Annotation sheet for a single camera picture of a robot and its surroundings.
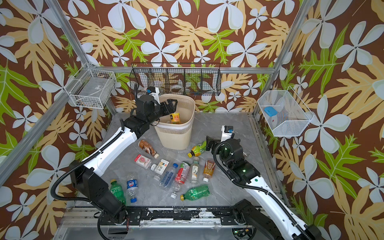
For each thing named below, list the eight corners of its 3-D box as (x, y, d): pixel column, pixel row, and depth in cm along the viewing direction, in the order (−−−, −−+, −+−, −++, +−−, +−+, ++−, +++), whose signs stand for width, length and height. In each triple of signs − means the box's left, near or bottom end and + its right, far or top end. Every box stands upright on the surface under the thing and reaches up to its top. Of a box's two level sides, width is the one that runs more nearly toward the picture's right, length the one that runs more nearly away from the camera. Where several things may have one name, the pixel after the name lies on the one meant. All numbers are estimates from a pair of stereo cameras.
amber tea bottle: (200, 181, 87) (201, 177, 83) (205, 163, 94) (205, 159, 90) (211, 184, 86) (212, 180, 82) (214, 165, 93) (215, 162, 89)
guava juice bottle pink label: (134, 161, 94) (133, 159, 91) (140, 155, 96) (138, 153, 94) (153, 172, 89) (152, 171, 87) (158, 166, 92) (157, 164, 90)
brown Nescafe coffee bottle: (138, 145, 102) (137, 142, 99) (143, 141, 104) (141, 138, 101) (156, 160, 95) (155, 157, 92) (160, 155, 97) (160, 152, 94)
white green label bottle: (190, 183, 85) (190, 181, 82) (190, 159, 94) (190, 156, 91) (200, 183, 85) (200, 181, 82) (199, 159, 94) (199, 156, 91)
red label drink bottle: (175, 181, 86) (174, 179, 82) (181, 163, 93) (181, 160, 90) (184, 184, 85) (184, 182, 81) (190, 165, 92) (190, 162, 89)
